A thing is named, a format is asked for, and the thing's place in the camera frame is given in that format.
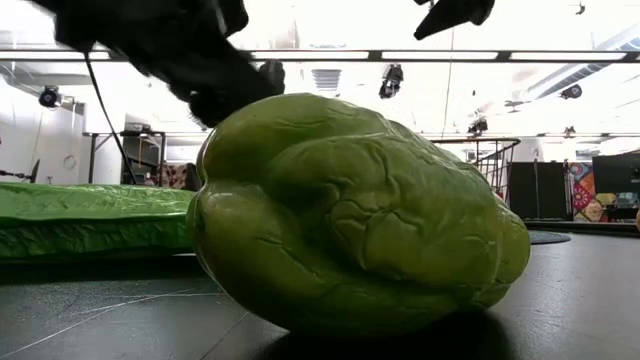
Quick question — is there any black overhead frame bar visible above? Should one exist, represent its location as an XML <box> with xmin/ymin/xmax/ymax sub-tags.
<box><xmin>0</xmin><ymin>48</ymin><xmax>640</xmax><ymax>64</ymax></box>

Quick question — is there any black room partition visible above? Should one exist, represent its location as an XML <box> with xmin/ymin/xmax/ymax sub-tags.
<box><xmin>591</xmin><ymin>152</ymin><xmax>640</xmax><ymax>196</ymax></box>
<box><xmin>508</xmin><ymin>160</ymin><xmax>569</xmax><ymax>221</ymax></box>

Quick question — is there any thin black hanging cable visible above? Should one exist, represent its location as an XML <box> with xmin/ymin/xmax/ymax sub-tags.
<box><xmin>83</xmin><ymin>52</ymin><xmax>137</xmax><ymax>185</ymax></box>

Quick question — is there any gold wire basket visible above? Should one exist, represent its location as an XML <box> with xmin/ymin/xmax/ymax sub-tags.
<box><xmin>428</xmin><ymin>137</ymin><xmax>523</xmax><ymax>207</ymax></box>

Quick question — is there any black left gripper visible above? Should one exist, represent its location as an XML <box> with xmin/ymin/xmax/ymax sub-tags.
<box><xmin>114</xmin><ymin>0</ymin><xmax>266</xmax><ymax>129</ymax></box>

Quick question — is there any colourful patterned tapestry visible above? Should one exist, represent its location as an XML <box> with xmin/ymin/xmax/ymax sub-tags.
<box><xmin>567</xmin><ymin>160</ymin><xmax>640</xmax><ymax>224</ymax></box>

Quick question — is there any black background table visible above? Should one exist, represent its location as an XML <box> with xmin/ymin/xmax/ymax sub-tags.
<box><xmin>82</xmin><ymin>128</ymin><xmax>169</xmax><ymax>187</ymax></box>

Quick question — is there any green pepper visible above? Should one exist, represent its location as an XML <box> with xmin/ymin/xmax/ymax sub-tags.
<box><xmin>185</xmin><ymin>92</ymin><xmax>532</xmax><ymax>339</ymax></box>

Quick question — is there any green leafy lettuce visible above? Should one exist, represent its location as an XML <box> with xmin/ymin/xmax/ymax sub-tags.
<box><xmin>0</xmin><ymin>181</ymin><xmax>197</xmax><ymax>262</ymax></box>

